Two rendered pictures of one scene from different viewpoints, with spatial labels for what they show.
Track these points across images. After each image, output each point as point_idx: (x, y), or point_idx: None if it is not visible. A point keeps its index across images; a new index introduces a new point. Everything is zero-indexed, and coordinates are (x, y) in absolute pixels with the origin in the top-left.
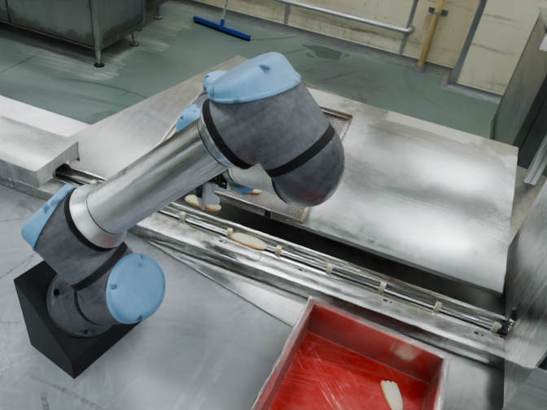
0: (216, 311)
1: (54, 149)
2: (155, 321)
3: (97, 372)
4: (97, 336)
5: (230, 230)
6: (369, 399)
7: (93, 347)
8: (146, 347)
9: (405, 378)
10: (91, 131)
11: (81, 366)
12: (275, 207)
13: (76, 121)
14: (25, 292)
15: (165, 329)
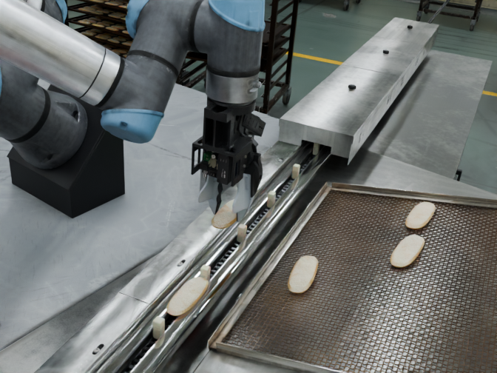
0: (65, 273)
1: (328, 125)
2: (66, 226)
3: (12, 194)
4: (28, 163)
5: (203, 268)
6: None
7: (25, 172)
8: (29, 220)
9: None
10: (435, 179)
11: (16, 178)
12: (257, 313)
13: (453, 169)
14: (48, 88)
15: (49, 233)
